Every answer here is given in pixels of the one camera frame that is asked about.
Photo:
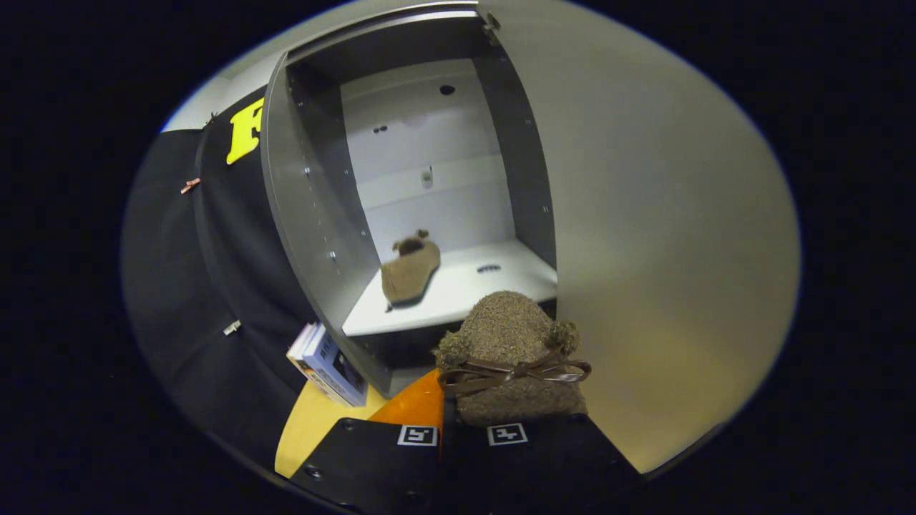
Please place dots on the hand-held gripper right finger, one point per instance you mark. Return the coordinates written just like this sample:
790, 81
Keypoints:
558, 465

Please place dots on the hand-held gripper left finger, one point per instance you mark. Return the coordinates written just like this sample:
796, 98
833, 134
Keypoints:
372, 465

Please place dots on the brown fuzzy shoe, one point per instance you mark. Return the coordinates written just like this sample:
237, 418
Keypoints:
411, 275
508, 329

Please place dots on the beige shoe cabinet door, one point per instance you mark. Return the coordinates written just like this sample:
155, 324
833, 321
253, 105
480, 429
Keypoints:
658, 250

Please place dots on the blue cover book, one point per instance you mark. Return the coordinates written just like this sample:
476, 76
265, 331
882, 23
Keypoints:
340, 372

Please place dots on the silver clip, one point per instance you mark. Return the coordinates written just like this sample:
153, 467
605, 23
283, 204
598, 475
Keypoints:
232, 327

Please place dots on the black backdrop cloth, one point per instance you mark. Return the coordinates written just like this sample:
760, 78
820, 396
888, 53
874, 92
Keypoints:
186, 286

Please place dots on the copper clip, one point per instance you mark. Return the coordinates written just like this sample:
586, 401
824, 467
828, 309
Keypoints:
190, 186

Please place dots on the black binder clip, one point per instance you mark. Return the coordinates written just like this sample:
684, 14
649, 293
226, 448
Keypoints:
211, 119

